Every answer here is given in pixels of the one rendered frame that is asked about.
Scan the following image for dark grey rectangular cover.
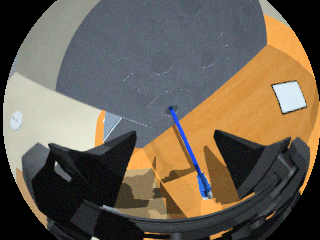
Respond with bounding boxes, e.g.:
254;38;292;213
103;111;164;148

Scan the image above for blue network plug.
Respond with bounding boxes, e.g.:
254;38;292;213
197;173;213;200

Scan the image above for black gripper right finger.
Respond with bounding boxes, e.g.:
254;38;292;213
213;129;291;199

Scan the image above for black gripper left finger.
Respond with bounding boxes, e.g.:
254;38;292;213
48;130;137;208

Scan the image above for dark grey panel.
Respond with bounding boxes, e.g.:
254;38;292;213
55;0;267;132

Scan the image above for white rectangle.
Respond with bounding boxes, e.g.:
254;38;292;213
273;81;306;113

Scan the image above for blue network cable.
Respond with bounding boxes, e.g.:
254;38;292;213
169;107;202;175

